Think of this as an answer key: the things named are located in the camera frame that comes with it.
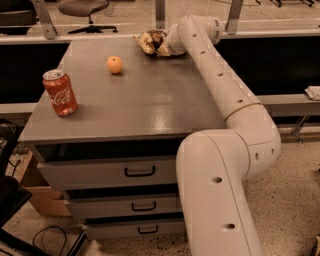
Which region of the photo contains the brown chip bag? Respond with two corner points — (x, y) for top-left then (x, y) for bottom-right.
(134, 29), (167, 55)

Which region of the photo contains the metal post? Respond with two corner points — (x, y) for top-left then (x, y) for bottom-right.
(225, 0), (244, 35)
(31, 0), (58, 40)
(155, 0), (165, 29)

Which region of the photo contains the bottom grey drawer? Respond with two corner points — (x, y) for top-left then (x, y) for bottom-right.
(83, 218), (185, 240)

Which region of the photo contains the grey drawer cabinet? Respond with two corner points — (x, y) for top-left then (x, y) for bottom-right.
(20, 37), (224, 229)

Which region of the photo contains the cardboard box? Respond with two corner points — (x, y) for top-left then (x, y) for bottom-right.
(16, 152), (70, 217)

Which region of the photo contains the left metal post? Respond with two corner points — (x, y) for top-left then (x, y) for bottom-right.
(31, 0), (58, 40)

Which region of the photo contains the right metal post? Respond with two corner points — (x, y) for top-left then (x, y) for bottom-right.
(225, 0), (244, 35)

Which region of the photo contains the red coke can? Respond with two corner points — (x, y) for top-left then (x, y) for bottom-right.
(42, 69), (78, 116)

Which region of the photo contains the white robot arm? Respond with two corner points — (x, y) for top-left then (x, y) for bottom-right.
(162, 15), (281, 256)

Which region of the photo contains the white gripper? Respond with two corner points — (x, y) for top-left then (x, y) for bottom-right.
(156, 24), (186, 57)

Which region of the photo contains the middle grey drawer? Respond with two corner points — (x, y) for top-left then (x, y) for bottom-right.
(65, 193), (181, 219)

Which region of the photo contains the black floor cable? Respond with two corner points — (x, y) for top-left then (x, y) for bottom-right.
(32, 225), (69, 256)

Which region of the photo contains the top grey drawer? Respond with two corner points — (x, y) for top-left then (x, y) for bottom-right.
(38, 156), (176, 191)

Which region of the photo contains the middle metal post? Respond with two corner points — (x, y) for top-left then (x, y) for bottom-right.
(155, 0), (165, 29)

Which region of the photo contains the white paper on ledge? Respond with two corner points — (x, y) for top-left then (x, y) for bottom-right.
(305, 86), (320, 101)

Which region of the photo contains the orange fruit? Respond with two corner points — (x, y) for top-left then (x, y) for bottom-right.
(106, 56), (123, 74)

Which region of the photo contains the grey drawer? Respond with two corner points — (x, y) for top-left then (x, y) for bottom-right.
(38, 156), (176, 191)
(83, 218), (185, 240)
(65, 193), (181, 219)

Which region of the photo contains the grey office chair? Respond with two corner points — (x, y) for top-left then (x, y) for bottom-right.
(58, 0), (118, 34)

